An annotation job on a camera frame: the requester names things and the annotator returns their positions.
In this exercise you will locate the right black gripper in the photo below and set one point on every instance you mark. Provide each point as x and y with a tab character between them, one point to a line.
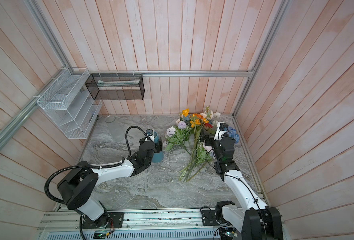
211	141

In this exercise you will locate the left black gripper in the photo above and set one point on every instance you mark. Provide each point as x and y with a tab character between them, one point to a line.
154	143

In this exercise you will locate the teal ceramic vase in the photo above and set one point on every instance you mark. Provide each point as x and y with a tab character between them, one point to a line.
159	155

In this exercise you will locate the yellow poppy spray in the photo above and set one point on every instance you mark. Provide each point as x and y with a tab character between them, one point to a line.
190	125

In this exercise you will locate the lilac pompom flower spray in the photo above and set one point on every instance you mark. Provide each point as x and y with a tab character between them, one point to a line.
178	135

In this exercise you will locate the peach rose spray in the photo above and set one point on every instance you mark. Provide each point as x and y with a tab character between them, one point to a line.
209	114

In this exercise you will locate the orange gerbera stem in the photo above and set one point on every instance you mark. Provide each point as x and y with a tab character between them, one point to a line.
201	117

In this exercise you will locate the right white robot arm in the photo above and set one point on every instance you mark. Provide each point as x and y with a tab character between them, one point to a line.
255	220

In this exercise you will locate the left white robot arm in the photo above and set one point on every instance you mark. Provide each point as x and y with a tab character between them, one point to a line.
77	186

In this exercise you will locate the clear glass vase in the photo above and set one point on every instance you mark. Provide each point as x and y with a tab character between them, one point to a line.
115	128

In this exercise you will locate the blue hydrangea stem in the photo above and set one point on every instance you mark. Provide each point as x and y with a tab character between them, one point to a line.
232	133

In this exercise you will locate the red gerbera stem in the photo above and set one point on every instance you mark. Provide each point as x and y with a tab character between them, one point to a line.
208	126

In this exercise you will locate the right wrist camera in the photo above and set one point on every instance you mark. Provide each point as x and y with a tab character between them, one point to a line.
220	129

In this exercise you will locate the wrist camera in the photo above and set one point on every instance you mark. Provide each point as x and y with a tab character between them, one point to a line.
220	129
150	135

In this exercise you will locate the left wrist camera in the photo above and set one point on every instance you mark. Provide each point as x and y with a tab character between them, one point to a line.
150	135

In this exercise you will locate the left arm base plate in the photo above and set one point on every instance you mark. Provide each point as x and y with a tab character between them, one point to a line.
105	221

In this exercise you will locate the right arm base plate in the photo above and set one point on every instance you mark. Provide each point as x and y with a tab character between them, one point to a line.
209	217

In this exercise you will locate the black mesh wall basket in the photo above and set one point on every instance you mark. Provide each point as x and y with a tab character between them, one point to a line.
111	87

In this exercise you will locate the white wire shelf rack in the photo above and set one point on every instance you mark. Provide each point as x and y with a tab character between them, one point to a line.
72	108

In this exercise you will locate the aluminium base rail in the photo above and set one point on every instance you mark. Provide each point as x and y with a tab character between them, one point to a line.
148	224

